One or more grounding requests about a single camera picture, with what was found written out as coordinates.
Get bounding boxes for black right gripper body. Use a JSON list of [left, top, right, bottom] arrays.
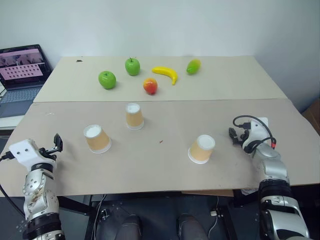
[[236, 129, 250, 149]]

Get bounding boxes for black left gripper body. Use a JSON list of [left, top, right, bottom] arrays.
[[37, 146, 58, 161]]

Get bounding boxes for white paper slip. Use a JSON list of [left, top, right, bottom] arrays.
[[256, 117, 270, 129]]

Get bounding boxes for orange paper cup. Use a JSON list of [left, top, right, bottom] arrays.
[[187, 134, 216, 165], [83, 123, 112, 154], [124, 102, 145, 131]]

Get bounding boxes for beige cardboard table sheet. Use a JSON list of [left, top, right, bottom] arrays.
[[0, 98, 320, 199], [32, 55, 289, 103]]

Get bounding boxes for brown cardboard box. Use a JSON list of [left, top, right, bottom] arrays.
[[301, 98, 320, 129]]

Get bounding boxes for open grey laptop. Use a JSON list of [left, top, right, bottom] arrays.
[[0, 44, 53, 118]]

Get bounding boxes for green yellow toy mango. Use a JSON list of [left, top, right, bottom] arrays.
[[186, 58, 202, 76]]

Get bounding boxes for green toy apple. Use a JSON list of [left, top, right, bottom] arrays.
[[97, 70, 117, 90], [124, 56, 141, 77]]

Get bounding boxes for yellow toy banana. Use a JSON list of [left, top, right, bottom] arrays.
[[151, 65, 179, 86]]

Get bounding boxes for red yellow toy peach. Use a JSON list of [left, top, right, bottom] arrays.
[[142, 77, 158, 96]]

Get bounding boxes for dark rounded shape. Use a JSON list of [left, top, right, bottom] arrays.
[[119, 214, 142, 240], [177, 213, 209, 240]]

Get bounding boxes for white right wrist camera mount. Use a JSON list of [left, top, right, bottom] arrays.
[[241, 119, 268, 151]]

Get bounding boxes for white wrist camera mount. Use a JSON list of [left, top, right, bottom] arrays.
[[8, 139, 57, 174], [241, 119, 268, 151]]

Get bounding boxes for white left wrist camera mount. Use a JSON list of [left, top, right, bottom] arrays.
[[8, 139, 57, 174]]

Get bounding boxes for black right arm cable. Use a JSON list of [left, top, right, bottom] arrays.
[[232, 115, 277, 154]]

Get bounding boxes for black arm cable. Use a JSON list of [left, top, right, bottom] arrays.
[[232, 115, 277, 154], [0, 151, 26, 222]]

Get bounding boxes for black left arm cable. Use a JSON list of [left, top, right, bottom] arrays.
[[0, 151, 26, 222]]

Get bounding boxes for white cable with plug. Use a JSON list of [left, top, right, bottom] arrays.
[[207, 196, 222, 235]]

